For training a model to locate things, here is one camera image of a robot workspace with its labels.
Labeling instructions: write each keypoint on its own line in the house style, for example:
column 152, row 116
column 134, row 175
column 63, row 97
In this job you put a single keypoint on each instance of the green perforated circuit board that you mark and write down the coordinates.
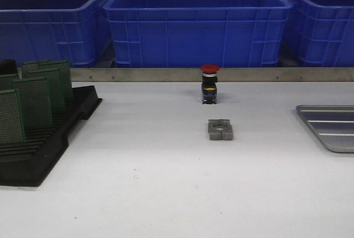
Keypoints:
column 12, row 125
column 6, row 81
column 64, row 67
column 35, row 101
column 56, row 90
column 31, row 65

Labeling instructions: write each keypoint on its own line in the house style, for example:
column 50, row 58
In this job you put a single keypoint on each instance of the silver metal tray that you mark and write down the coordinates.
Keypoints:
column 331, row 124

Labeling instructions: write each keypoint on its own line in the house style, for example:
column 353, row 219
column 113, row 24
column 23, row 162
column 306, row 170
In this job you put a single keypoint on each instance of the black slotted board rack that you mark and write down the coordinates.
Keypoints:
column 27, row 164

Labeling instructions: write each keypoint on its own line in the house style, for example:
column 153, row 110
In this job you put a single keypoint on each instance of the red emergency stop button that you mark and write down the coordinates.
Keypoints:
column 208, row 86

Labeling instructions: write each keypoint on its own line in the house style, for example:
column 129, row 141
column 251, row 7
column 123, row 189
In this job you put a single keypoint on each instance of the grey split clamp block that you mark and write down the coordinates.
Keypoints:
column 220, row 130

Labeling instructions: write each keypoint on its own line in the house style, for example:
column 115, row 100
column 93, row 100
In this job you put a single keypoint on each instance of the blue plastic bin centre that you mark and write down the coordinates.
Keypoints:
column 190, row 33

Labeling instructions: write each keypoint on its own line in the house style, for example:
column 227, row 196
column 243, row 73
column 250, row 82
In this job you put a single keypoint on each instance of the blue plastic bin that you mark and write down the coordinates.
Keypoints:
column 319, row 33
column 190, row 33
column 73, row 30

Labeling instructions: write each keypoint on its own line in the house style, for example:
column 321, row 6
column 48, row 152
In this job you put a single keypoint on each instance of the blue plastic bin left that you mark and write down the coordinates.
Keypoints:
column 73, row 30

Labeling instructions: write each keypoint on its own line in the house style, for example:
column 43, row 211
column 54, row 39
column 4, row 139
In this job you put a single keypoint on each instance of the blue plastic bin right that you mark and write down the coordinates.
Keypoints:
column 319, row 33

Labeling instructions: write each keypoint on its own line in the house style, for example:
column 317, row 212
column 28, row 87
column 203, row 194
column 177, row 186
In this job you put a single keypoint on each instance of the metal rail strip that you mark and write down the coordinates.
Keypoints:
column 224, row 75

